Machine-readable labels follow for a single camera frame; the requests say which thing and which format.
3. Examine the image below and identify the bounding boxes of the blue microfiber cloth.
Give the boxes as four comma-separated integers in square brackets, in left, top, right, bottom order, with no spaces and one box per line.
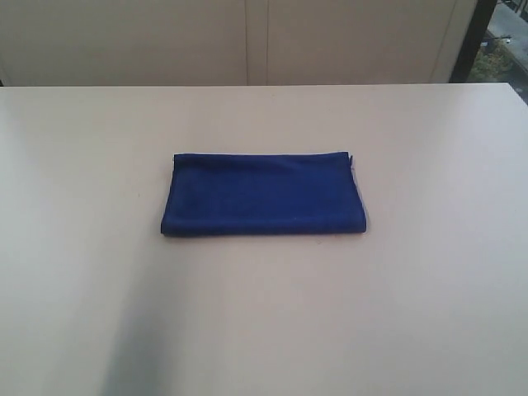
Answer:
[161,152,367,238]

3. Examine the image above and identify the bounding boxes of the beige cabinet doors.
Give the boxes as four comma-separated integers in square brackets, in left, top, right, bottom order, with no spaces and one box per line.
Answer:
[1,1,476,86]

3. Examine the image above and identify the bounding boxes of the dark window frame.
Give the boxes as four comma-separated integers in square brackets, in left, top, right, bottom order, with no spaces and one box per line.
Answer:
[449,0,497,83]

